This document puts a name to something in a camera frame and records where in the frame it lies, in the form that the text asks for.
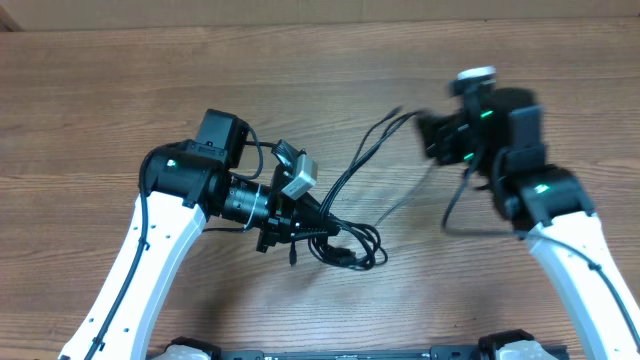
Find black cable bundle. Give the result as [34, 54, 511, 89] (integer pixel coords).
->
[288, 105, 436, 272]

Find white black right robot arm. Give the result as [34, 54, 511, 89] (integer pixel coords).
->
[417, 88, 639, 359]

